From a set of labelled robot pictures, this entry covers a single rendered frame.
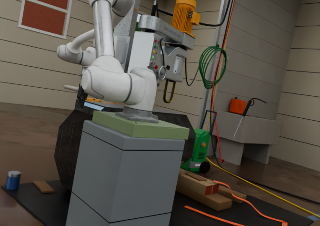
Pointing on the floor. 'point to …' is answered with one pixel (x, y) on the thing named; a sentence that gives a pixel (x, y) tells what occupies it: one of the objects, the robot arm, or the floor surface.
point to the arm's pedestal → (123, 179)
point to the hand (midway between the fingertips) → (80, 103)
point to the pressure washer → (200, 150)
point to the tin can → (13, 180)
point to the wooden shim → (43, 187)
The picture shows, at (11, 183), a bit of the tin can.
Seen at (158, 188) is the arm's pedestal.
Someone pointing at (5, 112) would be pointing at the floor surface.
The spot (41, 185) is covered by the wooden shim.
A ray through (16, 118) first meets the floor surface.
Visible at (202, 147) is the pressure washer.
